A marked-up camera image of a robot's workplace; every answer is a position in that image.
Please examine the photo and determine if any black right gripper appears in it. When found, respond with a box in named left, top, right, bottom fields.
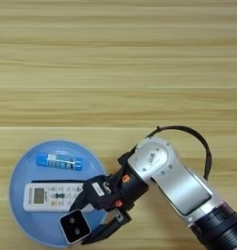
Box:
left=69, top=151, right=149, bottom=246

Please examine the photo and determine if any blue glue stick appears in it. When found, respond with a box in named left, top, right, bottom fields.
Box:
left=35, top=152, right=84, bottom=172

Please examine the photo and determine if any black pen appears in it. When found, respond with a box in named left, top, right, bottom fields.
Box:
left=30, top=179, right=92, bottom=185

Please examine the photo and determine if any black square device white rim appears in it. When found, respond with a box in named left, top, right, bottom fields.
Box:
left=59, top=208, right=92, bottom=245

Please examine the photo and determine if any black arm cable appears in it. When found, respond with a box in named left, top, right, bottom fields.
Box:
left=144, top=125, right=213, bottom=181

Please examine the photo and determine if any white remote control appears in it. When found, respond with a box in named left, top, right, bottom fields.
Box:
left=22, top=182, right=95, bottom=213

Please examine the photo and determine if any light blue round plate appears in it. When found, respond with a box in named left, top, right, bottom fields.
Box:
left=8, top=140, right=108, bottom=248

